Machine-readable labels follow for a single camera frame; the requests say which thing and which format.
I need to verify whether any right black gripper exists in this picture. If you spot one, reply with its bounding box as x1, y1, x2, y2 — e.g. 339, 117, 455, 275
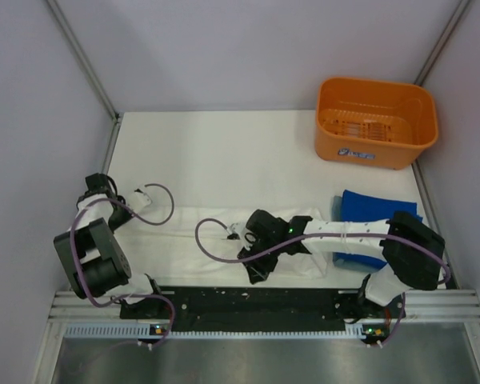
238, 235, 283, 283

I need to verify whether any white floral t shirt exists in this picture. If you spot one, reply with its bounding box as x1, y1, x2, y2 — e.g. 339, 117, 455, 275
115, 207, 328, 285

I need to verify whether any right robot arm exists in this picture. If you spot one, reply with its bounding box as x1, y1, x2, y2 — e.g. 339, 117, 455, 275
230, 210, 449, 321

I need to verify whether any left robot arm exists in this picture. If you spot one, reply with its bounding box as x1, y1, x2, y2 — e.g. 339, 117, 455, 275
53, 173, 175, 318

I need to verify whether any orange plastic basket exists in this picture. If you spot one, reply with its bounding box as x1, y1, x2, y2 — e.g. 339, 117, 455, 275
314, 77, 439, 170

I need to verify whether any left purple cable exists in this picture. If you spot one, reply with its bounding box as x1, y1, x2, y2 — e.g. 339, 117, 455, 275
70, 182, 178, 347

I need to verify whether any purple cable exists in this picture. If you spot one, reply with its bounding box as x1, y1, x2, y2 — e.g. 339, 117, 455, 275
194, 218, 452, 347
70, 182, 178, 347

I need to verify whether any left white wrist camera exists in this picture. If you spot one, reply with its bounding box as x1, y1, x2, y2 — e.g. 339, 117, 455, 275
126, 186, 153, 214

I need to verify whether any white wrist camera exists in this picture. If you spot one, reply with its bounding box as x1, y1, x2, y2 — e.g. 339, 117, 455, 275
126, 186, 153, 214
226, 222, 248, 241

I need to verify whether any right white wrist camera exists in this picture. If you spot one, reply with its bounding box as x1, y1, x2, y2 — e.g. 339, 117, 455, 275
226, 222, 248, 241

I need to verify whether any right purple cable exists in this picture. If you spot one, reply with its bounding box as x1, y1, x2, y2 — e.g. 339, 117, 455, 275
194, 218, 452, 347

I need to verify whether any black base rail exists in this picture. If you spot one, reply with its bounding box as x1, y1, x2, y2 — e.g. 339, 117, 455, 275
119, 284, 406, 332

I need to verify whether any white slotted cable duct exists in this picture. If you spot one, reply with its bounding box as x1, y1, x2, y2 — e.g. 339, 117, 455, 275
64, 322, 390, 341

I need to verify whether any left aluminium corner post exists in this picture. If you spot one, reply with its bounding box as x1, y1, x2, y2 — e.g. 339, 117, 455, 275
43, 0, 119, 122

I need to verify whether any aluminium corner post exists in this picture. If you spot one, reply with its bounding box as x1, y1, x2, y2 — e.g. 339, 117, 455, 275
43, 0, 119, 122
414, 0, 474, 87

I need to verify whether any right aluminium corner post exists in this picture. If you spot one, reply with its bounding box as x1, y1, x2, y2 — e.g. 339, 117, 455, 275
414, 0, 474, 87

